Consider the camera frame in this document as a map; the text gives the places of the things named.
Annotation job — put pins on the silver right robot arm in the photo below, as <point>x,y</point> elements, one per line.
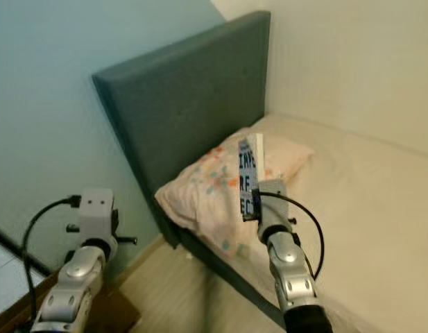
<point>293,277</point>

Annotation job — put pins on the white book with blue letters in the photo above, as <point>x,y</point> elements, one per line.
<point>248,173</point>

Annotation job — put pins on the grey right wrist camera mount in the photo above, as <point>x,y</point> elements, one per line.
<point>272,205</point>

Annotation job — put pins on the beige sheeted bed mattress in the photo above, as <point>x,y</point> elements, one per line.
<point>380,208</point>

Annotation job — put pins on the pink pillow with coloured dots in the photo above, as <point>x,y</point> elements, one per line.
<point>200,198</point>

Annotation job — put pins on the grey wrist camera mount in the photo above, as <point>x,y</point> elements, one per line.
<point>97,211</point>
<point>272,205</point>

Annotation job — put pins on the dark teal padded headboard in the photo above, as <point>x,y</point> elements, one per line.
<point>179,104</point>

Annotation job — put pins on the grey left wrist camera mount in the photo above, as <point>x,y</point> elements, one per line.
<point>97,211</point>

